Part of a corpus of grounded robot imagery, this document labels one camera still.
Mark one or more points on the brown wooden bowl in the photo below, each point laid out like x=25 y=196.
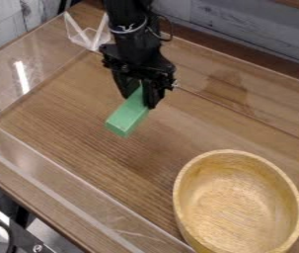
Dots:
x=235 y=204

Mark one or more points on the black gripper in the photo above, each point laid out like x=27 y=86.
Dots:
x=131 y=68

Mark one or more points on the green rectangular block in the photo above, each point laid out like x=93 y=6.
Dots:
x=128 y=115

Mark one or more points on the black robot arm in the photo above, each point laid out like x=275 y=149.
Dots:
x=133 y=26

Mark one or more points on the clear acrylic corner bracket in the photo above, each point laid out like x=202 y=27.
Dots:
x=88 y=38

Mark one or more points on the clear acrylic front wall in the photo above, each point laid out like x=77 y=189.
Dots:
x=99 y=224

